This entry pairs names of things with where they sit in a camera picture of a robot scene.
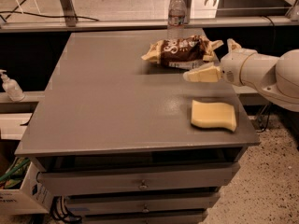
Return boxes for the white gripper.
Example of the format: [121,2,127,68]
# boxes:
[183,38,257,87]

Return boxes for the brown chip bag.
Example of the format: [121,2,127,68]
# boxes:
[142,35,223,70]

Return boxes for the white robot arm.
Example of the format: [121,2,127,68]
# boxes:
[183,38,299,112]

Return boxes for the clear plastic water bottle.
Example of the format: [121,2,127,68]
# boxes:
[167,0,187,39]

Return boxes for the hand sanitizer pump bottle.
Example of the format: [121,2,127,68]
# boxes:
[0,69,25,102]

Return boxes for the yellow sponge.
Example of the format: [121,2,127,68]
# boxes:
[191,100,236,132]

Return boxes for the grey drawer cabinet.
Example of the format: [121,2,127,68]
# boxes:
[17,31,259,224]

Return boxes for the white cardboard box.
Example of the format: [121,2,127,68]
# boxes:
[0,163,53,215]

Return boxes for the metal frame rail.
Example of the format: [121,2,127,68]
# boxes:
[0,16,299,33]

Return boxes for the black cable on floor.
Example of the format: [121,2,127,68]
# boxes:
[0,10,100,22]

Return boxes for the black cables under cabinet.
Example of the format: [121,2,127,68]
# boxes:
[50,196,83,224]

